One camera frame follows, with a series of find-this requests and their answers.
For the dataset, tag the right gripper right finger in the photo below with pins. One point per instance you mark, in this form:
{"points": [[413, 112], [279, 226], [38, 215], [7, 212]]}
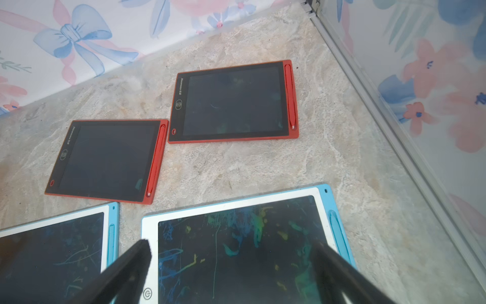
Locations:
{"points": [[339, 282]]}

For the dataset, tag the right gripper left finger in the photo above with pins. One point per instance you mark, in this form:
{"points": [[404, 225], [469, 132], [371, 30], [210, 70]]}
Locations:
{"points": [[123, 281]]}

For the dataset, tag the white blue writing tablet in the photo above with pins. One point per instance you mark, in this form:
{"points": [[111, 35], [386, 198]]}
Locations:
{"points": [[252, 250], [52, 260]]}

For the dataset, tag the red writing tablet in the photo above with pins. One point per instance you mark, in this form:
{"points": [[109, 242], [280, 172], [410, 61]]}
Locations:
{"points": [[112, 160], [242, 103]]}

